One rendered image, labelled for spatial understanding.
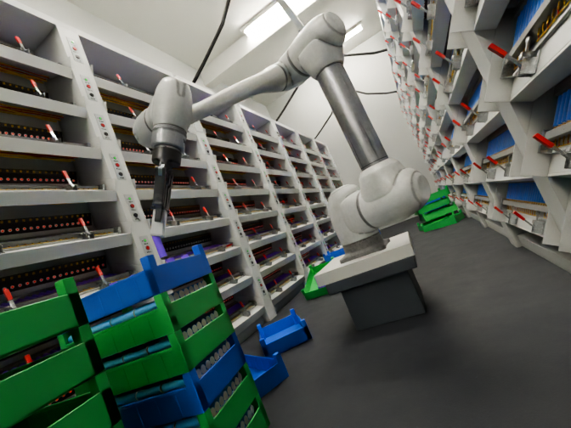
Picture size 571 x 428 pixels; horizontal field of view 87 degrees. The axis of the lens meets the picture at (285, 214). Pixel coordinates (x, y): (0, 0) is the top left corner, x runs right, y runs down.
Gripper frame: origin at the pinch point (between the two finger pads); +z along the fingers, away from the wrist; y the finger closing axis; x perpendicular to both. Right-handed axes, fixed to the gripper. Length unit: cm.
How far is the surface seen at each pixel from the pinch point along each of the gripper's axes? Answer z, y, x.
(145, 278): 13.6, -17.9, -2.4
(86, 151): -33, 45, 40
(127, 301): 18.5, -14.8, 1.3
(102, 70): -95, 84, 56
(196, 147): -65, 107, 5
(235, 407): 40.6, -10.8, -22.3
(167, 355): 28.2, -17.3, -8.1
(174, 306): 18.9, -16.8, -8.3
